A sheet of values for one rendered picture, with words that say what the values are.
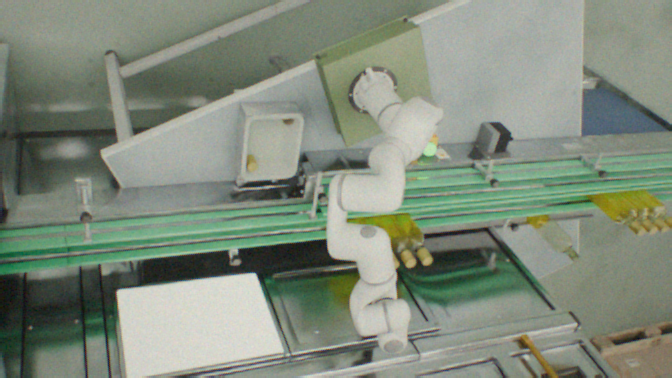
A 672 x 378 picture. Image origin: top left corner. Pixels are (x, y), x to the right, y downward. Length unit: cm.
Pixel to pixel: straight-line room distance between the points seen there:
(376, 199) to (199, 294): 70
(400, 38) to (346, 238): 68
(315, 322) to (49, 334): 71
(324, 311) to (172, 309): 43
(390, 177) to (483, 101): 92
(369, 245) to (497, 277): 92
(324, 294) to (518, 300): 66
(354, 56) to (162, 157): 63
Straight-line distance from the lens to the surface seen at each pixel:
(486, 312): 208
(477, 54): 212
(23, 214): 189
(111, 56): 251
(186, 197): 192
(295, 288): 192
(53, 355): 181
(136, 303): 185
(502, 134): 224
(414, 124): 150
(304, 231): 198
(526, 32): 220
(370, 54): 182
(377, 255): 140
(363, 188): 139
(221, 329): 178
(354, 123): 192
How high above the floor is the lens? 234
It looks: 48 degrees down
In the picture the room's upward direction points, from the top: 149 degrees clockwise
